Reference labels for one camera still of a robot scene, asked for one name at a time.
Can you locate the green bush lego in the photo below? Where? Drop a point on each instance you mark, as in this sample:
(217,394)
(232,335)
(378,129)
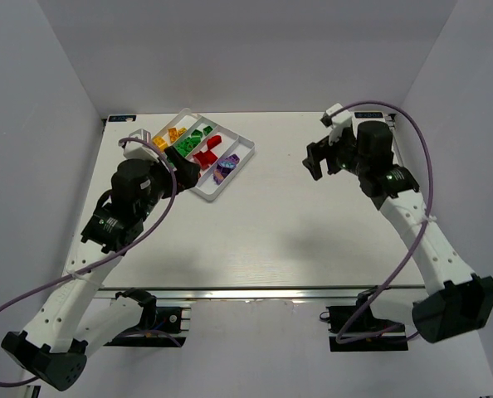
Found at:
(191,143)

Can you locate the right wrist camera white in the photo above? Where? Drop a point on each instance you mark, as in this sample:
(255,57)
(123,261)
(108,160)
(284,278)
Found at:
(336,119)

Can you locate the left blue table label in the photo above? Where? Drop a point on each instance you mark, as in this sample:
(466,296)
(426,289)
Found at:
(122,118)

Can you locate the small green lego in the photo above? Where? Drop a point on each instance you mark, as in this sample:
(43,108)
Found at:
(197,134)

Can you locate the large yellow rounded lego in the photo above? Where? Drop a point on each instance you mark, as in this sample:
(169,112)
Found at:
(160,143)

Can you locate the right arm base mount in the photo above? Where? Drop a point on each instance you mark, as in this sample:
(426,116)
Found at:
(336,316)

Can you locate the white divided sorting tray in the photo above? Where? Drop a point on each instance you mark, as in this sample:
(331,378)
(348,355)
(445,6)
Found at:
(232,143)

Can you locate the green square lego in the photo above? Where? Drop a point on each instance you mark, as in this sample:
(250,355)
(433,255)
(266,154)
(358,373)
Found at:
(207,130)

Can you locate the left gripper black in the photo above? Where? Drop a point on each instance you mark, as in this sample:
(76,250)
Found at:
(182,167)

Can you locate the blue table label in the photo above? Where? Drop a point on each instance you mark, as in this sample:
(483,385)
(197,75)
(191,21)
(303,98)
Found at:
(368,115)
(122,118)

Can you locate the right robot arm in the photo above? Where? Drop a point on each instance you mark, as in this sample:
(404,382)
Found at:
(456,299)

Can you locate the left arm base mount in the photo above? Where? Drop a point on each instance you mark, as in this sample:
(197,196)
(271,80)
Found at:
(162,324)

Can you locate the right blue table label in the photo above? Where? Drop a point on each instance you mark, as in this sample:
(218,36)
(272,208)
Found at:
(368,115)

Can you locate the yellow 2x4 lego brick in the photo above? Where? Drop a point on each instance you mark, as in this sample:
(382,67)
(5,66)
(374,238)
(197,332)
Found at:
(173,134)

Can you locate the green 2x4 lego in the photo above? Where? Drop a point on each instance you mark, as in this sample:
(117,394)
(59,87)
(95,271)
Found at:
(183,148)

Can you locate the purple lego brick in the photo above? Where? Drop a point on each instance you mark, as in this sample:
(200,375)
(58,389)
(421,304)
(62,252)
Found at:
(218,178)
(233,158)

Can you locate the red tall lego in tray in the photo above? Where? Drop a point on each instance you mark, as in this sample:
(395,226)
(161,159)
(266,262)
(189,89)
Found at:
(205,159)

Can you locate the purple round flower lego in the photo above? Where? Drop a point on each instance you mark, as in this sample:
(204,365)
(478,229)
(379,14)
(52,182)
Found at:
(225,167)

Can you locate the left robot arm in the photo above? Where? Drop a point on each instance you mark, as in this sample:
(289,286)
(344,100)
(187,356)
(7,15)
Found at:
(56,344)

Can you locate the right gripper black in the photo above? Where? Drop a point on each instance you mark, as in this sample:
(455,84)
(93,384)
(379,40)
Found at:
(321,154)

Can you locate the red sloped lego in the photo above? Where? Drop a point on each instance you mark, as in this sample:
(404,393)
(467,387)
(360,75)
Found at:
(214,141)

